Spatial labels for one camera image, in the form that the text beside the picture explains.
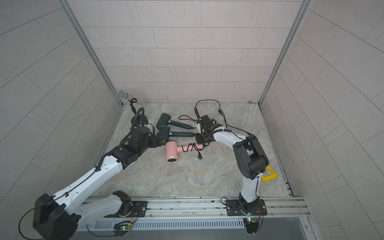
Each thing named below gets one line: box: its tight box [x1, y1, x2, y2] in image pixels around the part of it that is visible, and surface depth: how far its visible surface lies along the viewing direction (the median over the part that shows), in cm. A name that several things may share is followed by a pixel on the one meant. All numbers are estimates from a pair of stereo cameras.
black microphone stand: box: [127, 98, 137, 115], surface depth 96 cm
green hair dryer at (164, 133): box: [158, 125, 196, 142], surface depth 98 cm
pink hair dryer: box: [165, 141, 204, 162], surface depth 88 cm
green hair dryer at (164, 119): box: [156, 113, 192, 130], surface depth 104 cm
